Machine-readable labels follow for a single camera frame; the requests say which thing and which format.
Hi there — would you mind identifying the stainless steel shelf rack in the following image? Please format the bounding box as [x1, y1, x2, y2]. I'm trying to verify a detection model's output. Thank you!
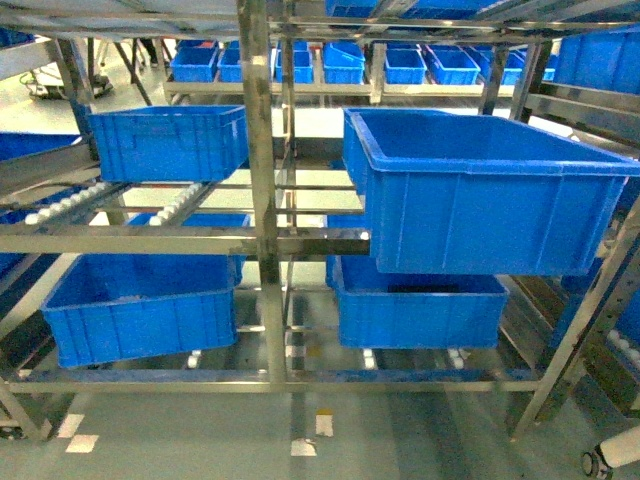
[1, 1, 639, 439]

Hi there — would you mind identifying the blue bin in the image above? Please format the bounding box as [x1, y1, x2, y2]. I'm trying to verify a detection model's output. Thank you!
[331, 256, 509, 349]
[41, 254, 244, 368]

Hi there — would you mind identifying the blue bin bottom right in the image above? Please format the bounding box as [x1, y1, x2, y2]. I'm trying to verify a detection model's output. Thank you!
[331, 256, 509, 349]

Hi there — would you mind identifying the blue bin bottom left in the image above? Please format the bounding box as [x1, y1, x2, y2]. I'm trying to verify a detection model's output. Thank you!
[41, 254, 244, 368]

